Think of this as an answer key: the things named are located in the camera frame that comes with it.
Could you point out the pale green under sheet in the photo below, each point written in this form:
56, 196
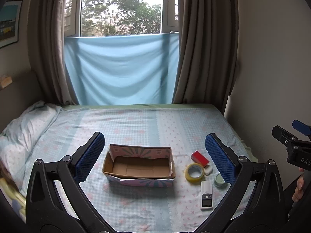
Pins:
145, 106

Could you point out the cardboard box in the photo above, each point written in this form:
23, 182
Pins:
136, 167

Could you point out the light blue hanging cloth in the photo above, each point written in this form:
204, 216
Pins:
116, 70

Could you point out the white dotted pillow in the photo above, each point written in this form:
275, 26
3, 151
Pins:
21, 136

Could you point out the grey brown curtain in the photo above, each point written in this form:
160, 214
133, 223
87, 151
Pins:
206, 41
48, 41

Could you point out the white remote control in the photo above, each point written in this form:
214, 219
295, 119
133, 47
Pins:
206, 191

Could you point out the pale green lidded jar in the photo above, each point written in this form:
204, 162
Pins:
218, 181

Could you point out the framed wall poster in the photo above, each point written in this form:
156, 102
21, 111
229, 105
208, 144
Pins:
9, 21

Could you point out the window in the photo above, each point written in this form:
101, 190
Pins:
121, 4

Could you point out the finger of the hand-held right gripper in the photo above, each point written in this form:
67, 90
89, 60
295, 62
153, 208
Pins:
283, 136
302, 127

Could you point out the clear tape roll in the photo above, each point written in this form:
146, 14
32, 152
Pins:
188, 174

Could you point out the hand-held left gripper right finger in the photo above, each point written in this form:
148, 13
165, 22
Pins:
220, 160

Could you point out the small red box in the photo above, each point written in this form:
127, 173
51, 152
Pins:
199, 157

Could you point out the small wooden box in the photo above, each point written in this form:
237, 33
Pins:
6, 81

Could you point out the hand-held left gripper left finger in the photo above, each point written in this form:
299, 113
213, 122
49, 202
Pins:
90, 157

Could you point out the person's right hand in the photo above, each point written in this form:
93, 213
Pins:
298, 189

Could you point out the yellow patterned cloth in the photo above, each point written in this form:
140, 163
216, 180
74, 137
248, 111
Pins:
9, 199

